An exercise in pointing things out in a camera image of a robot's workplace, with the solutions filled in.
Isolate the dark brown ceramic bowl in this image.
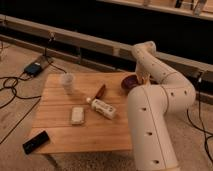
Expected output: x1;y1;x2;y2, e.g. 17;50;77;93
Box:
121;75;139;90

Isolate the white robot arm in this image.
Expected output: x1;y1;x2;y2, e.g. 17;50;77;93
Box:
127;41;196;171

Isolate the white lying bottle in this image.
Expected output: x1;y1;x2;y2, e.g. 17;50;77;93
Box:
86;98;116;119

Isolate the clear plastic cup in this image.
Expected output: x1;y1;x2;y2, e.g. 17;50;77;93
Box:
59;73;75;94

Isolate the dark power adapter box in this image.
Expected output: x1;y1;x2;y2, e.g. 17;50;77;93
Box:
24;63;42;76

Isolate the black remote control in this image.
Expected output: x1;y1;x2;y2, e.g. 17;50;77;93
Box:
23;131;50;154

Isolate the black cable at right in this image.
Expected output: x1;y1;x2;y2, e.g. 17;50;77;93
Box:
186;99;213;163

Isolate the black floor cable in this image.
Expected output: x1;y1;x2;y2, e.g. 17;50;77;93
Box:
0;71;43;145

